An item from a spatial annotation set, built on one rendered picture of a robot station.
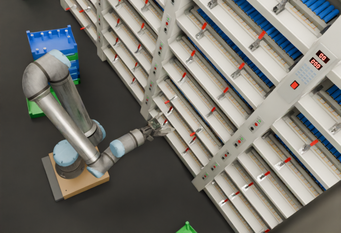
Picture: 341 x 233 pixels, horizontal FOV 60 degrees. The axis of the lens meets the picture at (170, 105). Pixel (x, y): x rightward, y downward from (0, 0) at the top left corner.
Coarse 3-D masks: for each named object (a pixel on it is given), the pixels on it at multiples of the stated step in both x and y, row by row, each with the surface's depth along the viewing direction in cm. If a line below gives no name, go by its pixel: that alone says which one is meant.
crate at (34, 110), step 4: (52, 92) 239; (56, 96) 238; (28, 100) 232; (28, 104) 229; (32, 104) 231; (36, 104) 231; (60, 104) 235; (28, 108) 223; (32, 108) 229; (36, 108) 229; (32, 112) 227; (36, 112) 228; (40, 112) 228; (32, 116) 223; (36, 116) 225; (40, 116) 227
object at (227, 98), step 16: (176, 48) 165; (192, 48) 161; (192, 64) 160; (208, 64) 157; (208, 80) 157; (224, 80) 156; (224, 96) 152; (240, 96) 151; (224, 112) 154; (240, 112) 149
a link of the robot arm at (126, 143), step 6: (120, 138) 154; (126, 138) 154; (132, 138) 154; (114, 144) 151; (120, 144) 151; (126, 144) 152; (132, 144) 154; (114, 150) 153; (120, 150) 150; (126, 150) 153; (120, 156) 153
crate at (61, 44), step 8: (32, 32) 210; (40, 32) 212; (48, 32) 215; (56, 32) 218; (64, 32) 221; (40, 40) 214; (48, 40) 215; (56, 40) 217; (64, 40) 218; (72, 40) 220; (32, 48) 209; (40, 48) 210; (48, 48) 212; (56, 48) 213; (64, 48) 215; (72, 48) 210; (40, 56) 204
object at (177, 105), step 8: (160, 80) 197; (160, 88) 198; (168, 88) 197; (176, 88) 196; (168, 96) 195; (176, 104) 193; (184, 112) 190; (192, 120) 188; (192, 128) 187; (200, 136) 184; (208, 136) 184; (208, 144) 182; (224, 144) 179; (216, 152) 180
